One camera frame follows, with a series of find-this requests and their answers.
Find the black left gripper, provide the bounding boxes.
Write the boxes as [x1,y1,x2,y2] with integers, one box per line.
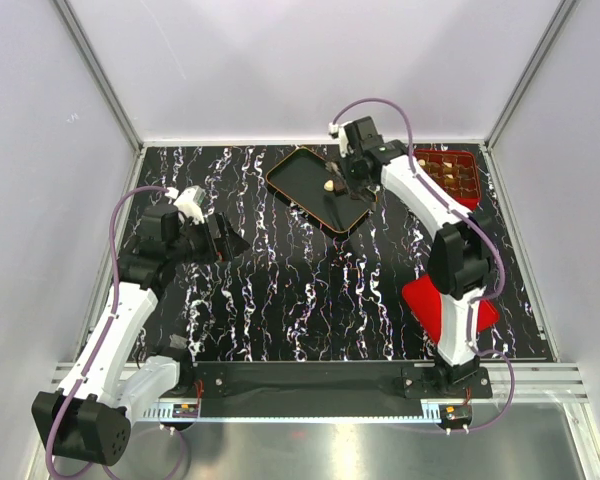
[168,211,249,265]

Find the metal tweezers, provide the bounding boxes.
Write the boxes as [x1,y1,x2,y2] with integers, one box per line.
[325,161,345,181]

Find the red box lid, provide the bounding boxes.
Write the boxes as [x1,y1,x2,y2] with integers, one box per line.
[402,274,499,345]

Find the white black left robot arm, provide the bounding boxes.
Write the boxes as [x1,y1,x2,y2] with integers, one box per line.
[31,204,250,468]

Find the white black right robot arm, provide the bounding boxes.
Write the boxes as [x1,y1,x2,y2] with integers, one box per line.
[329,116,503,397]

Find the red chocolate box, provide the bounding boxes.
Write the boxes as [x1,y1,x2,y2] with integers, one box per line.
[415,149,481,211]

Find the dark green gold-rimmed tray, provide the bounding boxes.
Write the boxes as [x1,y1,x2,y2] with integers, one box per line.
[265,147,371,236]

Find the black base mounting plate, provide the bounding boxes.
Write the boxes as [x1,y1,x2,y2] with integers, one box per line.
[141,361,493,424]

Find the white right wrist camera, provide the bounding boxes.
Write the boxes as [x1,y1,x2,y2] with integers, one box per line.
[328,116,384,157]

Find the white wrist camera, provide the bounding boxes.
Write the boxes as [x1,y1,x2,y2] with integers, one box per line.
[166,185,206,225]
[328,116,384,157]

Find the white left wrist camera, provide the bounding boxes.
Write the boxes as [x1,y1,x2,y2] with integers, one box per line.
[166,185,206,225]

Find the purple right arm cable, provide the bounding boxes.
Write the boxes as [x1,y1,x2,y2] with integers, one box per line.
[332,98,516,436]

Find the aluminium frame post right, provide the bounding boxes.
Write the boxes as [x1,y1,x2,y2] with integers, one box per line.
[484,0,580,149]

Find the aluminium frame post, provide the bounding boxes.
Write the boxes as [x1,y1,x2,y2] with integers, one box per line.
[484,0,580,149]
[51,0,144,153]

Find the aluminium frame post left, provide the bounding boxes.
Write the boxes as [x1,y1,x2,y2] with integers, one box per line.
[51,0,144,153]

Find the aluminium front rail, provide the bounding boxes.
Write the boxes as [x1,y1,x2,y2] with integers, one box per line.
[76,358,588,424]

